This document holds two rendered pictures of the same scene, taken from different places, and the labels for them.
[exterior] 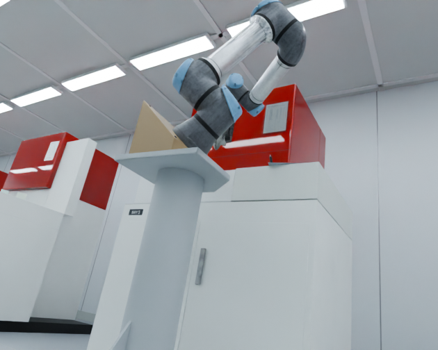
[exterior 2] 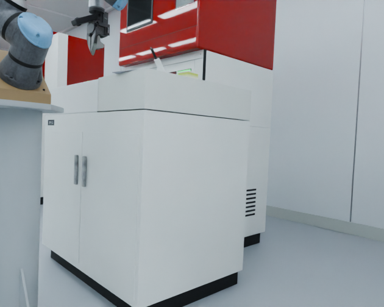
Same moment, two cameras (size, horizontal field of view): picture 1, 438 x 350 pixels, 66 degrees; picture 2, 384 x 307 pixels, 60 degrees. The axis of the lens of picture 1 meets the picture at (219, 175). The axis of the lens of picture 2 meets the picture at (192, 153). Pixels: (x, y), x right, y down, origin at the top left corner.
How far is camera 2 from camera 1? 85 cm
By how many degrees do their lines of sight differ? 27
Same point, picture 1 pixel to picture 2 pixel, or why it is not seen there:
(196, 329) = (86, 221)
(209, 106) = (11, 40)
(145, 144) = not seen: outside the picture
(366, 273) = (343, 126)
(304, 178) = (137, 86)
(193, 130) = (8, 67)
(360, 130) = not seen: outside the picture
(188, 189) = (14, 125)
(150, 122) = not seen: outside the picture
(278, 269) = (123, 175)
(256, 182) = (110, 92)
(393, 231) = (375, 77)
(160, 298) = (6, 217)
